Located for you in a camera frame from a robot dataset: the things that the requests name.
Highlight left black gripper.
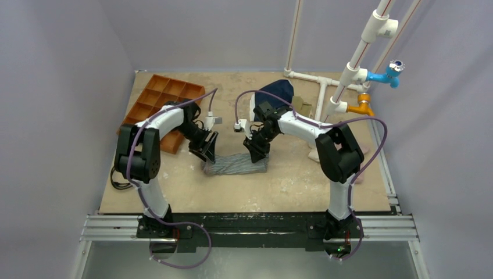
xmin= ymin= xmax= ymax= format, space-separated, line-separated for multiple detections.
xmin=174 ymin=123 xmax=217 ymax=164

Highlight grey striped underwear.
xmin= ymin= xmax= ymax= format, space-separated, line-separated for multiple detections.
xmin=201 ymin=153 xmax=269 ymax=176

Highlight navy blue underwear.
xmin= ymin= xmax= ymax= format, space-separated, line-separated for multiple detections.
xmin=249 ymin=79 xmax=294 ymax=121

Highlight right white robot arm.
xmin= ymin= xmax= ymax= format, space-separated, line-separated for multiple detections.
xmin=234 ymin=102 xmax=365 ymax=237

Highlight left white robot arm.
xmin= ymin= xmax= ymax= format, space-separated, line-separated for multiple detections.
xmin=114 ymin=100 xmax=219 ymax=238

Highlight olive green underwear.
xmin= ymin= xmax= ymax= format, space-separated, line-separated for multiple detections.
xmin=291 ymin=96 xmax=313 ymax=118

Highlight pink underwear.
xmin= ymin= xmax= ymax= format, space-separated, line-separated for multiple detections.
xmin=352 ymin=140 xmax=371 ymax=185

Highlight orange compartment tray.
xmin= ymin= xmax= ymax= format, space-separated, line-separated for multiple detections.
xmin=122 ymin=74 xmax=205 ymax=154

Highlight orange plastic faucet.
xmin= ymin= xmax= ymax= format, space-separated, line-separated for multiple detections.
xmin=346 ymin=93 xmax=375 ymax=117

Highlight blue plastic faucet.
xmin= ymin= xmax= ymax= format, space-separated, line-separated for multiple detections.
xmin=366 ymin=60 xmax=405 ymax=88

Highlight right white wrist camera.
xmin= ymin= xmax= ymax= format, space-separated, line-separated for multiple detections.
xmin=233 ymin=119 xmax=252 ymax=140

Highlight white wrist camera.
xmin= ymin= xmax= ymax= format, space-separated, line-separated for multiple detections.
xmin=233 ymin=119 xmax=252 ymax=140
xmin=203 ymin=110 xmax=223 ymax=131

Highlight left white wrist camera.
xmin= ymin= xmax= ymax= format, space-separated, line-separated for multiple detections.
xmin=203 ymin=110 xmax=223 ymax=131

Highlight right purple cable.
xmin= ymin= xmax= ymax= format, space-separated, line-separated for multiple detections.
xmin=235 ymin=90 xmax=389 ymax=263

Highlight purple cable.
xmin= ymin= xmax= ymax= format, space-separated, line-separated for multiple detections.
xmin=126 ymin=87 xmax=219 ymax=270
xmin=235 ymin=90 xmax=389 ymax=263

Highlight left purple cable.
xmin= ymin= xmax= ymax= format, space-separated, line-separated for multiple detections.
xmin=126 ymin=87 xmax=219 ymax=270

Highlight black coiled cable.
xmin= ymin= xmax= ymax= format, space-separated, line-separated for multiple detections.
xmin=110 ymin=165 xmax=134 ymax=190

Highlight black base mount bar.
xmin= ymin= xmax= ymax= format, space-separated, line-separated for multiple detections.
xmin=136 ymin=212 xmax=363 ymax=255

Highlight aluminium rail frame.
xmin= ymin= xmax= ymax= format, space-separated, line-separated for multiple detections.
xmin=82 ymin=212 xmax=419 ymax=241

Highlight white PVC pipe frame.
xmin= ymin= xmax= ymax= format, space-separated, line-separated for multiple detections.
xmin=284 ymin=0 xmax=423 ymax=124

